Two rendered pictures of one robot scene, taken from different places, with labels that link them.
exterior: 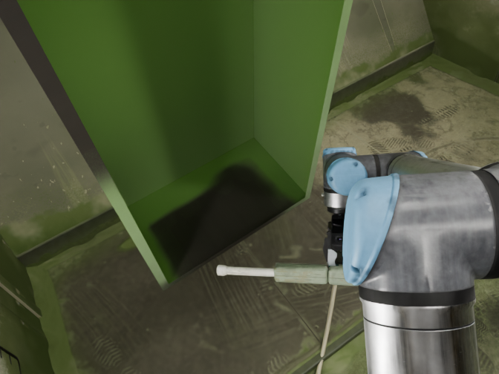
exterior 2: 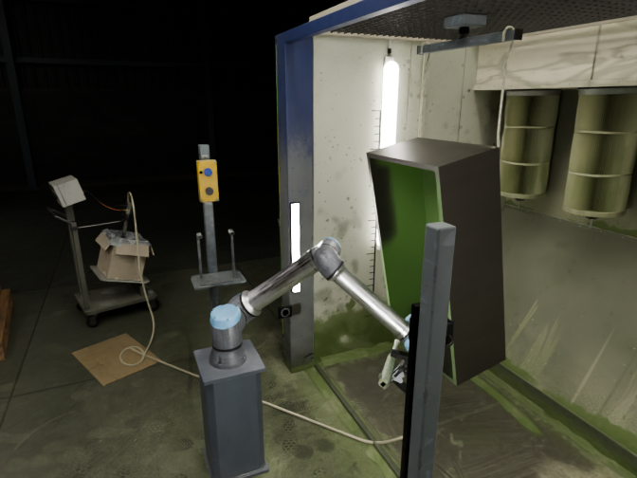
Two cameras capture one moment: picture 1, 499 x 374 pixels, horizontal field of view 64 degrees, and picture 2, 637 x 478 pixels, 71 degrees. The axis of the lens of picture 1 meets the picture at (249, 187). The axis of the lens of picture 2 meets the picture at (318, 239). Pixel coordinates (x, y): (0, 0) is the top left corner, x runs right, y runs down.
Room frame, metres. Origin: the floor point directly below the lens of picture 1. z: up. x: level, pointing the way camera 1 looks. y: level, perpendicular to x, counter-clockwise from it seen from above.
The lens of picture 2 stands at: (0.22, -2.26, 1.90)
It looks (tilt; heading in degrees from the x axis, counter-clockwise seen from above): 17 degrees down; 91
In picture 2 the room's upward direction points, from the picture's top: straight up
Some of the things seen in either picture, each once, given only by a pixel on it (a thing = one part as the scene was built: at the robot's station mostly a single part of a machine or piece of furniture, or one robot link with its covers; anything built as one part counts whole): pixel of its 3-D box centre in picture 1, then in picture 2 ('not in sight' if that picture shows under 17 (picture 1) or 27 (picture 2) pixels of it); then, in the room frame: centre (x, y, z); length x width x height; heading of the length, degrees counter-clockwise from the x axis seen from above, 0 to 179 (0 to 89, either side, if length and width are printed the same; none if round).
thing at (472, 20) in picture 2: not in sight; (464, 21); (0.89, 0.11, 2.27); 0.14 x 0.14 x 0.05; 24
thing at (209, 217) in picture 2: not in sight; (212, 266); (-0.54, 0.60, 0.82); 0.06 x 0.06 x 1.64; 24
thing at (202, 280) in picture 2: not in sight; (216, 255); (-0.47, 0.45, 0.95); 0.26 x 0.15 x 0.32; 24
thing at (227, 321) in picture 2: not in sight; (227, 324); (-0.26, -0.24, 0.83); 0.17 x 0.15 x 0.18; 80
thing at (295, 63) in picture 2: not in sight; (296, 217); (0.03, 0.69, 1.14); 0.18 x 0.18 x 2.29; 24
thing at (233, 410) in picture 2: not in sight; (231, 412); (-0.27, -0.25, 0.32); 0.31 x 0.31 x 0.64; 24
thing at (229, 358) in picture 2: not in sight; (227, 350); (-0.27, -0.25, 0.69); 0.19 x 0.19 x 0.10
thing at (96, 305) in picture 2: not in sight; (103, 248); (-1.76, 1.56, 0.64); 0.73 x 0.50 x 1.27; 39
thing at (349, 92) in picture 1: (262, 138); (586, 432); (1.72, -0.12, 0.11); 2.70 x 0.02 x 0.13; 114
